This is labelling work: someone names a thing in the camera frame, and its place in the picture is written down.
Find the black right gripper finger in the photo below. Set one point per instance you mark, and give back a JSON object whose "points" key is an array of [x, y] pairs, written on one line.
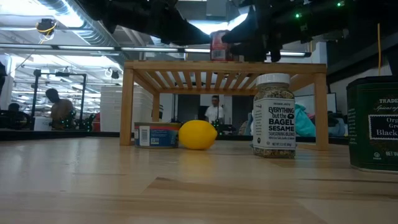
{"points": [[245, 31], [240, 49]]}

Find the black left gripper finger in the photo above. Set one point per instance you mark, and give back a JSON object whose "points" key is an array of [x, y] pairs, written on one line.
{"points": [[189, 34]]}

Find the red-lidded paprika tin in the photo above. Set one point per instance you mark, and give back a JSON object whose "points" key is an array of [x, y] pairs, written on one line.
{"points": [[219, 49]]}

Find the wooden slatted shelf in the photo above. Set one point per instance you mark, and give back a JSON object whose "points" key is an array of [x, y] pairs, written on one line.
{"points": [[186, 67]]}

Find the white-lidded bagel seasoning jar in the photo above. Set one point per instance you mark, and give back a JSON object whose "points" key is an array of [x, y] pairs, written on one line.
{"points": [[273, 124]]}

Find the dark green pepper tin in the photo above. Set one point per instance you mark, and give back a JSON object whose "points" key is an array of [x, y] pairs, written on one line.
{"points": [[373, 124]]}

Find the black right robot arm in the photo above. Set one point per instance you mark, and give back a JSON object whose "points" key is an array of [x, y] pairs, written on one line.
{"points": [[357, 28]]}

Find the person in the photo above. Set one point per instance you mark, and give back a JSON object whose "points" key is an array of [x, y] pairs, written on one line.
{"points": [[17, 116], [214, 113], [60, 112]]}

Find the white storage box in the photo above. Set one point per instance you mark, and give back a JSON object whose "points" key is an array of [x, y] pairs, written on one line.
{"points": [[124, 109]]}

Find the black ceiling-hung device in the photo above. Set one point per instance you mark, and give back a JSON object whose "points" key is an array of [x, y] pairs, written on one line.
{"points": [[46, 25]]}

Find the yellow lemon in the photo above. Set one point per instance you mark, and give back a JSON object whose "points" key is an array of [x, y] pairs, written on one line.
{"points": [[197, 135]]}

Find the grey partition panel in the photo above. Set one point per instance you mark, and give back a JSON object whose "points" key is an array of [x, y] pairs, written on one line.
{"points": [[332, 102]]}

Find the pile of clothes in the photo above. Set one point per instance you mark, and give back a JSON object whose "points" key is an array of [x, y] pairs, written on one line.
{"points": [[303, 124]]}

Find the tuna can with pull tab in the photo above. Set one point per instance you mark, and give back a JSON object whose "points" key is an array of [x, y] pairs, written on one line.
{"points": [[157, 135]]}

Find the silver ventilation duct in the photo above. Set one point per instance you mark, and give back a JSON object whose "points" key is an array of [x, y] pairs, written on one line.
{"points": [[93, 31]]}

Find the long hanging light rail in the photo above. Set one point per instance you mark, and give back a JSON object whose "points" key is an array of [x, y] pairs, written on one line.
{"points": [[87, 48]]}

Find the black background robot frame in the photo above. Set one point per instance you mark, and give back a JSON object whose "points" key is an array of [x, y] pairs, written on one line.
{"points": [[83, 93]]}

